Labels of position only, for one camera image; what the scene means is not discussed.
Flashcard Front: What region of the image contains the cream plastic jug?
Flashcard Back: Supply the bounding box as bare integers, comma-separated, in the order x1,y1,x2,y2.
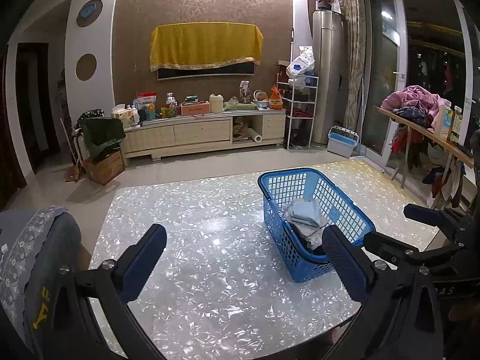
208,94,224,114

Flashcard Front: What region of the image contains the cream TV cabinet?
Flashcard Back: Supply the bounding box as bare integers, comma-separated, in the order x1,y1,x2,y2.
120,109,286,160

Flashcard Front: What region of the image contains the yellow cloth over TV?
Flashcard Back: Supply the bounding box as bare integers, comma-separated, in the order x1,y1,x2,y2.
149,22,264,72

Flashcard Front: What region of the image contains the tall standing air conditioner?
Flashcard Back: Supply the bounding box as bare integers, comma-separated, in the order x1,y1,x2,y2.
312,9,347,145

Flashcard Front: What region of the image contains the light blue cloth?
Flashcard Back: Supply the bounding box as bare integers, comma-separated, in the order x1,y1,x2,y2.
289,200,321,228

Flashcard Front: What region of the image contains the blue plastic laundry basket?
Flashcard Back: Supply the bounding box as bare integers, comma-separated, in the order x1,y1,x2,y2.
257,167,376,283

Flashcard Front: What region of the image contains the pink rectangular box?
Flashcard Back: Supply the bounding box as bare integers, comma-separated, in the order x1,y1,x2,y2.
181,101,211,116

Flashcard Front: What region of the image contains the white metal shelf rack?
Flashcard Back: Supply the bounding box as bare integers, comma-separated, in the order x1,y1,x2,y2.
276,71,319,150

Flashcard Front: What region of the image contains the cardboard box on floor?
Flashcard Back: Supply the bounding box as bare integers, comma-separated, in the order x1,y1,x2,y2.
82,150,125,185

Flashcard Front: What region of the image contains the pink clothes pile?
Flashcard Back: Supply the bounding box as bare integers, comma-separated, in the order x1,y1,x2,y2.
380,85,446,130

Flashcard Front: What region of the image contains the white blue storage bin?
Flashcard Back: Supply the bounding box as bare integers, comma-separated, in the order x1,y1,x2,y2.
327,125,360,158

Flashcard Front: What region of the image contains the grey patterned sleeve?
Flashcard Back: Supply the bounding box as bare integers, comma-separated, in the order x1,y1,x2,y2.
1,205,81,359

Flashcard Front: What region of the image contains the orange bag on cabinet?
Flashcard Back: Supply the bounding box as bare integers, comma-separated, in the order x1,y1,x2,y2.
268,85,283,111

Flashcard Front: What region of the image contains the grey fluffy mat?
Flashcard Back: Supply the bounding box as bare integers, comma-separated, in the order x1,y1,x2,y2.
283,200,329,251

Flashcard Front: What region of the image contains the dark green bag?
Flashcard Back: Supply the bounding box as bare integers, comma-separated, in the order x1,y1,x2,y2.
76,109,126,161

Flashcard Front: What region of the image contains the wooden side table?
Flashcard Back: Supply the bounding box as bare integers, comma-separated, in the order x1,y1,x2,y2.
375,106,474,189

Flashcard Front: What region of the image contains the paper roll in cabinet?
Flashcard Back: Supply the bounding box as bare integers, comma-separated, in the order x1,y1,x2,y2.
246,127,263,143

